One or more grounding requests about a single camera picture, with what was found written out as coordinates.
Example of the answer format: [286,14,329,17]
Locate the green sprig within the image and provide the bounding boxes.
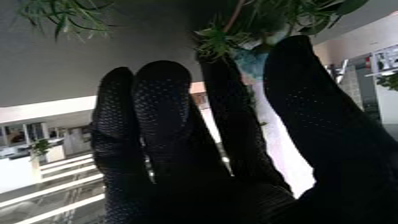
[192,0,372,63]
[16,0,118,43]

